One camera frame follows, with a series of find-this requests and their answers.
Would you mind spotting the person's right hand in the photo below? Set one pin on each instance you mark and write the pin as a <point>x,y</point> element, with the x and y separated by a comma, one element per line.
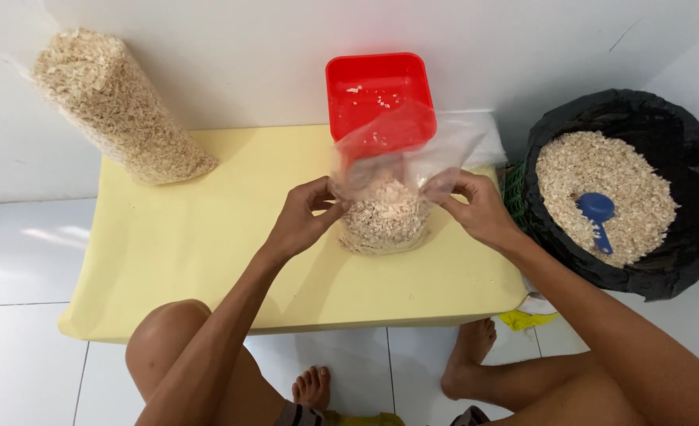
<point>482,210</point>

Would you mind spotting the heap of loose wood shavings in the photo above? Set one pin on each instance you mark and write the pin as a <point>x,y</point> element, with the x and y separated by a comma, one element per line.
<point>598,171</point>

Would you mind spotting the yellow cloth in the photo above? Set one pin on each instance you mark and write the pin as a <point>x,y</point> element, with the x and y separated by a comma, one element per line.
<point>524,320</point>

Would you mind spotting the clear bag with wood shavings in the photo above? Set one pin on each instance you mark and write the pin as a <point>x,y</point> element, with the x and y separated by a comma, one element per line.
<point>388,219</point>

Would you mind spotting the green mesh basket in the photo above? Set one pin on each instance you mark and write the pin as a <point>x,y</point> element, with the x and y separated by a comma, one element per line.
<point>516,192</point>

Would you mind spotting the red square plastic container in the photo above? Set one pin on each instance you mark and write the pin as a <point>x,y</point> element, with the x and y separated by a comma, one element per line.
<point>379,89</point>

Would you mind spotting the person's patterned shorts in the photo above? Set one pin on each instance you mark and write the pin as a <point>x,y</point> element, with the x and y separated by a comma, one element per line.
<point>302,416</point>

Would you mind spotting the black plastic bin liner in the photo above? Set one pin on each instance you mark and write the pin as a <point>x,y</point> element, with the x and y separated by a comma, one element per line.
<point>690,148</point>

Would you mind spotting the person's left foot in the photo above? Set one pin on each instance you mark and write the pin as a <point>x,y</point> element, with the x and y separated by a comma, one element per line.
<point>312,387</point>

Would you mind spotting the person's right foot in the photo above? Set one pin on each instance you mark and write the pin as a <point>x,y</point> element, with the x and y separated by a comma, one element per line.
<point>466,358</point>

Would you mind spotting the person's left hand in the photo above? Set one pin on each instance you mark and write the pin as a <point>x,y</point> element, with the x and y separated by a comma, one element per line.
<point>296,222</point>

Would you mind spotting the person's foot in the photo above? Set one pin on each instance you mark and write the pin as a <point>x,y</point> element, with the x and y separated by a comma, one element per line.
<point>312,387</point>
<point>466,358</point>

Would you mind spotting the white crumpled plastic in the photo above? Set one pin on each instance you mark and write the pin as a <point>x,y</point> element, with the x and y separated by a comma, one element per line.
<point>540,300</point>

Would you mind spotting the blue plastic scoop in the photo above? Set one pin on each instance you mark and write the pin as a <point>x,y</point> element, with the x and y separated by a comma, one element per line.
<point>597,212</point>

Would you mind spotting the person's right leg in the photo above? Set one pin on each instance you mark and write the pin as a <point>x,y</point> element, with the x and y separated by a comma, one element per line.
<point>539,390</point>

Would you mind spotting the person's leg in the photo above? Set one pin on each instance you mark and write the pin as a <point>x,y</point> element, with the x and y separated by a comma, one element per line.
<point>539,390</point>
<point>166,349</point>

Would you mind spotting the full bag of wood shavings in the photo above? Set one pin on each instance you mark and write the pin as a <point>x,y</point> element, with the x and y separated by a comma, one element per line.
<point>112,106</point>

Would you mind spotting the person's left leg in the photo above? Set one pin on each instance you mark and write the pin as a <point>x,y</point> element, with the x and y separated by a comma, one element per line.
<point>166,349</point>

